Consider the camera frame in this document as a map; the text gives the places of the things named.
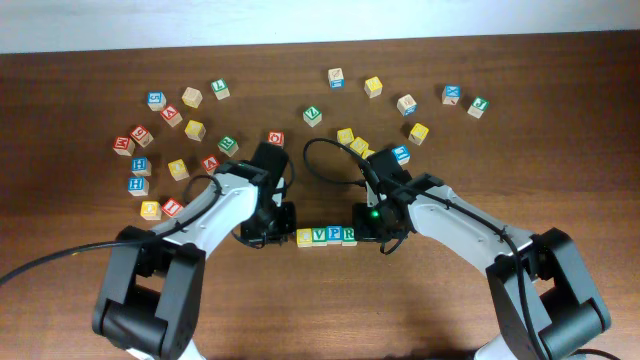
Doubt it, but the yellow C block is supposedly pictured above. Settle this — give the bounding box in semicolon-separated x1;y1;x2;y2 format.
296;228;313;248

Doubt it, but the green r block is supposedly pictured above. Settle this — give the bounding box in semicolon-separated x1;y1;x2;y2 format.
217;136;239;157
341;227;357;246

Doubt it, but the green V block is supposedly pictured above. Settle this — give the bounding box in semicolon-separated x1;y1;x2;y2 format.
312;227;328;247

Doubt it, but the blue P block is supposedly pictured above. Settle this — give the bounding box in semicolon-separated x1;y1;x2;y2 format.
326;226;343;244

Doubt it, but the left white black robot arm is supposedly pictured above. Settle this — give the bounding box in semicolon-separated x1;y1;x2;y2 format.
92;142;296;359

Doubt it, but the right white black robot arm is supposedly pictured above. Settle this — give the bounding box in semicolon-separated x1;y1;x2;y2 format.
353;150;611;359

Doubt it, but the blue E block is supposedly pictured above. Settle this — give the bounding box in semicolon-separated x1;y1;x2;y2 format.
392;145;411;166

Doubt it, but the yellow cluster block lower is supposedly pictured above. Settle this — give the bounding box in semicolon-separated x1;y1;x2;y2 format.
362;149;374;159

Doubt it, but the yellow cluster block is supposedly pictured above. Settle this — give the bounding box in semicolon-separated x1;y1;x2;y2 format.
337;128;355;146
349;137;369;156
362;149;374;159

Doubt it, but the yellow cluster block middle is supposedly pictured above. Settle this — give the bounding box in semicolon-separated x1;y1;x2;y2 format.
349;137;369;156

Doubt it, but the lower red A block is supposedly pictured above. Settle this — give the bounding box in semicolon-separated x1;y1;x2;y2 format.
201;155;220;175

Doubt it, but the red a block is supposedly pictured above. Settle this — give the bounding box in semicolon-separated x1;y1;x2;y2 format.
160;105;183;127
201;155;220;175

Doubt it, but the red O block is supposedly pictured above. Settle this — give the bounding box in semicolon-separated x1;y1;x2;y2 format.
267;131;284;147

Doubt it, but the right yellow block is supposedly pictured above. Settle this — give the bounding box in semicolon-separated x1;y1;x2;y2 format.
408;123;429;145

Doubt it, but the yellow cluster block upper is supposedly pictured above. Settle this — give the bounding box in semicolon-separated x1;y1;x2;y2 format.
337;128;355;146

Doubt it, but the red I block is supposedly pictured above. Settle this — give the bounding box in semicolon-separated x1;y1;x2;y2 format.
161;198;184;218

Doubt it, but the yellow O block middle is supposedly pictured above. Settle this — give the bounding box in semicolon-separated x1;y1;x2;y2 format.
168;159;189;181

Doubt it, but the yellow o block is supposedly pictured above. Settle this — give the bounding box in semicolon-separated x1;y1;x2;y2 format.
168;159;189;181
140;201;162;221

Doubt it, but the wooden block blue edge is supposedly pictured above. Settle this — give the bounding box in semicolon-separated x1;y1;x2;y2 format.
397;94;417;116

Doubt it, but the green Z block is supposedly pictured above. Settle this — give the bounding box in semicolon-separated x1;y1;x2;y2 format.
303;106;322;127

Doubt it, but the upper left yellow block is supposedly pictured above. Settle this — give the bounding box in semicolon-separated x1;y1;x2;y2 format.
185;120;206;141

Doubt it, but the yellow O block lower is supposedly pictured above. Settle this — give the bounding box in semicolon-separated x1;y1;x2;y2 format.
140;201;162;221

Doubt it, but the top yellow block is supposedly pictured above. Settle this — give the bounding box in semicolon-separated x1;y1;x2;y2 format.
364;76;383;98

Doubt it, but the lower blue H block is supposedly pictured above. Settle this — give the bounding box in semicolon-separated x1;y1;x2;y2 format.
127;177;150;196

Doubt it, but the blue h block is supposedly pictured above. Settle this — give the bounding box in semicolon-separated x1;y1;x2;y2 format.
131;157;152;177
127;177;150;196

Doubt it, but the blue X block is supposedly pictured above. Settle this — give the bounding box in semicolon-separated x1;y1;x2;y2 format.
442;85;461;105

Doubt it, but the upper blue H block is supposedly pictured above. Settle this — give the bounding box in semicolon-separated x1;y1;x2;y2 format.
131;157;152;177

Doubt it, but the green J block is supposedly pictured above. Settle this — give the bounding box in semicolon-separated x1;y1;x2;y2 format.
467;97;490;119

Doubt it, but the green L block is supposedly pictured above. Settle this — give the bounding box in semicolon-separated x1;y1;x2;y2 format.
211;78;230;100

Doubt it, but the plain wooden yellow block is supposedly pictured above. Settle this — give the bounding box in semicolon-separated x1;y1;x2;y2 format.
182;87;203;108

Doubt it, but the wooden block blue side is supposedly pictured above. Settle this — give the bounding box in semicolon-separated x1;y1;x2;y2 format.
328;68;344;89

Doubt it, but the upper red A block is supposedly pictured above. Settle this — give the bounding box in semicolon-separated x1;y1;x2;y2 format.
160;105;183;127

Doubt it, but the red 9 block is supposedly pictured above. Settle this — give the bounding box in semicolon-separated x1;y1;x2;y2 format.
130;125;153;147

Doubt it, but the red M block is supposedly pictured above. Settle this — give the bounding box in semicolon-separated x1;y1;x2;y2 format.
113;136;135;156

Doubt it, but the blue 5 block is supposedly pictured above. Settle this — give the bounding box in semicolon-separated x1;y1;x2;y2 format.
147;91;167;112

